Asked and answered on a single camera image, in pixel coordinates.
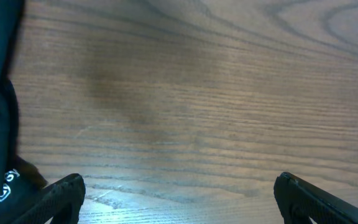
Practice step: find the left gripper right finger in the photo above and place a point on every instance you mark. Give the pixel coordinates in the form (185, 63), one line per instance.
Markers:
(301, 202)

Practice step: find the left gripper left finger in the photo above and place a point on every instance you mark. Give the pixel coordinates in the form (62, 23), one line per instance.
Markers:
(58, 203)

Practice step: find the black shorts red waistband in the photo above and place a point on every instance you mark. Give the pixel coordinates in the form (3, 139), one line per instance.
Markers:
(18, 178)

